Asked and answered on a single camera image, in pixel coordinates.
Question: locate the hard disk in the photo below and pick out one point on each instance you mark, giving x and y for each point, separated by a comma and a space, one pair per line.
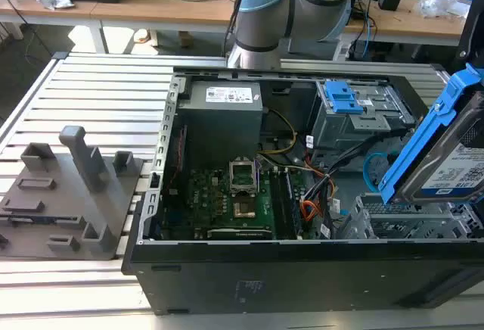
450, 163

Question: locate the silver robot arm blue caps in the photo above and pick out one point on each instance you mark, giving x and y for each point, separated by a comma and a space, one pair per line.
261, 23

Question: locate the metal disk bay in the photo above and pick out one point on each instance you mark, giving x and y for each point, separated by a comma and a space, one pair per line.
408, 224

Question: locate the black RAM slot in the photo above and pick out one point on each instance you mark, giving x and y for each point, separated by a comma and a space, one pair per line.
281, 201
291, 201
286, 201
277, 201

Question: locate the clear plastic bag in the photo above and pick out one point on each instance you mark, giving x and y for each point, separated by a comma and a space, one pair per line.
444, 4

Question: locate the wooden desk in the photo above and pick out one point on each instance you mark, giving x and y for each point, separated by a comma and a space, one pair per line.
151, 8
416, 25

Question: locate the small black box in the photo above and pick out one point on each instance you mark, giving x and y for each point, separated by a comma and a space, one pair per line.
389, 0

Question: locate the blue plastic cage latch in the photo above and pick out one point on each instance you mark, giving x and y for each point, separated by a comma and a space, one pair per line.
342, 97

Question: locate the metal optical drive cage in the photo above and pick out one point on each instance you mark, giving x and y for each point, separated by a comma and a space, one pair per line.
340, 129

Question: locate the socket locking lever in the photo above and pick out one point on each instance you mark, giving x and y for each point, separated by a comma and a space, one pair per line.
258, 175

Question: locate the gray power supply unit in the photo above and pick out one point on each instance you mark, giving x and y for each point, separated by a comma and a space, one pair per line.
219, 125

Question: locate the CPU socket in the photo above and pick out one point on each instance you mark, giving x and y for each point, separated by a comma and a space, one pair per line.
244, 210

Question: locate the black graphics card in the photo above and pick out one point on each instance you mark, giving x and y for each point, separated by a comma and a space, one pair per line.
238, 234

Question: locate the green motherboard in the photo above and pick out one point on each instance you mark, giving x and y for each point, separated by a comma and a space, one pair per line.
211, 201

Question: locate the black PC case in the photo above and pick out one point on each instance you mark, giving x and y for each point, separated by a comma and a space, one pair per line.
264, 281

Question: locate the gray parts rack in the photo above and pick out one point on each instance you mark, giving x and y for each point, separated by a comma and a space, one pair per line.
72, 212

